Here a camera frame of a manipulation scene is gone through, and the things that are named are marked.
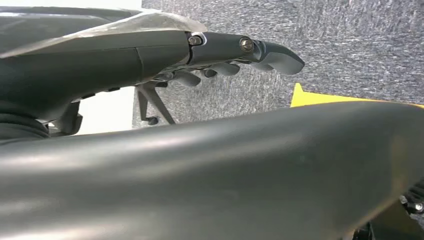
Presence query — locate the black mechanical part with screws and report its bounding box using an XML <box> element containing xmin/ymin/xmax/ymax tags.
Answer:
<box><xmin>351</xmin><ymin>180</ymin><xmax>424</xmax><ymax>240</ymax></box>

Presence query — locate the yellow floor mat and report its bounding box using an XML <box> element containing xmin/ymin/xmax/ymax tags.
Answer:
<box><xmin>290</xmin><ymin>82</ymin><xmax>424</xmax><ymax>110</ymax></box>

